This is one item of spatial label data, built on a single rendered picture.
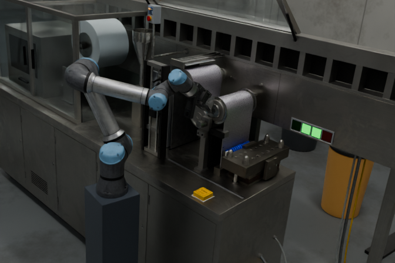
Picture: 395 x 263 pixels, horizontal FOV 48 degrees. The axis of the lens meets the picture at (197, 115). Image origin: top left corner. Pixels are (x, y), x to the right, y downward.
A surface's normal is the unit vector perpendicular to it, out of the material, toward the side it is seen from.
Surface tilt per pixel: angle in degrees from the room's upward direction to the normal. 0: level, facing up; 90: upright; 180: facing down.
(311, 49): 90
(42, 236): 0
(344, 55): 90
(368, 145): 90
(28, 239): 0
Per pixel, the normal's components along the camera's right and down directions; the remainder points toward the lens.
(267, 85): -0.69, 0.22
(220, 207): 0.07, -0.93
